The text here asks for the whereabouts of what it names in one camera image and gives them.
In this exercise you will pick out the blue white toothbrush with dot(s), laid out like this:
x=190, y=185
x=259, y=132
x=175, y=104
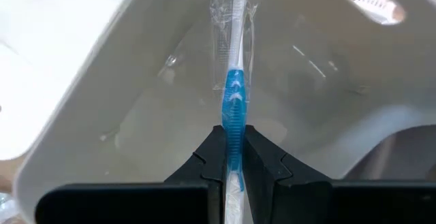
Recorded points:
x=234, y=115

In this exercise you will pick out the grey plastic bin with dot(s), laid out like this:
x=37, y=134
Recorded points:
x=153, y=115

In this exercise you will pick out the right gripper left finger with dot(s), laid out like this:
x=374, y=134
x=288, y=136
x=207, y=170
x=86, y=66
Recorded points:
x=190, y=200

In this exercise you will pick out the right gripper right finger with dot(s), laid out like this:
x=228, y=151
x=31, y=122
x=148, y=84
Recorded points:
x=289, y=200

